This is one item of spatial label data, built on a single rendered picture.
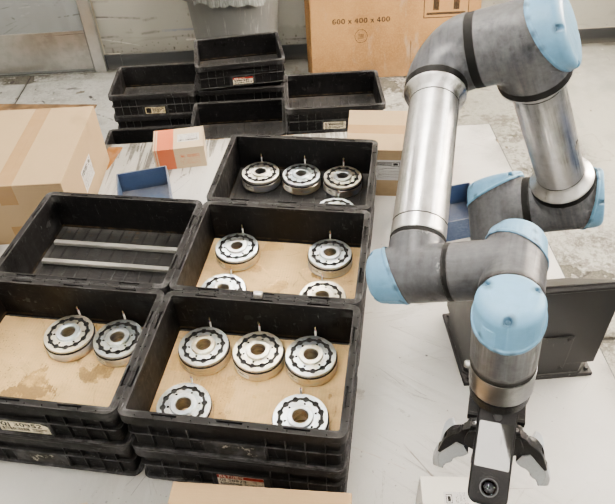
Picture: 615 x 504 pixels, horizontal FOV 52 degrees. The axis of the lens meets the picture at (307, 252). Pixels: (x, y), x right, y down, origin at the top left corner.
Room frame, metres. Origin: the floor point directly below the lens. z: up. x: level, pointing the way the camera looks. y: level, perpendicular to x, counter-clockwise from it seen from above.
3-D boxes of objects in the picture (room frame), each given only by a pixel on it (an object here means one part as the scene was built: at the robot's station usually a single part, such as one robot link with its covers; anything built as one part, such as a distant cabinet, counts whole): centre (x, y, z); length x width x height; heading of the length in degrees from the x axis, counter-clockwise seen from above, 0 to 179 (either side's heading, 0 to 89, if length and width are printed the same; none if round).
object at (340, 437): (0.73, 0.12, 0.92); 0.40 x 0.30 x 0.02; 80
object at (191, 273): (1.03, 0.07, 0.87); 0.40 x 0.30 x 0.11; 80
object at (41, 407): (0.80, 0.51, 0.92); 0.40 x 0.30 x 0.02; 80
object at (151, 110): (2.74, 0.67, 0.31); 0.40 x 0.30 x 0.34; 91
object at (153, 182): (1.49, 0.46, 0.74); 0.20 x 0.15 x 0.07; 12
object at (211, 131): (2.35, 0.26, 0.31); 0.40 x 0.30 x 0.34; 91
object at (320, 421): (0.64, 0.03, 0.86); 0.10 x 0.10 x 0.01
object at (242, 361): (0.80, 0.11, 0.86); 0.10 x 0.10 x 0.01
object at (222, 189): (1.32, 0.02, 0.87); 0.40 x 0.30 x 0.11; 80
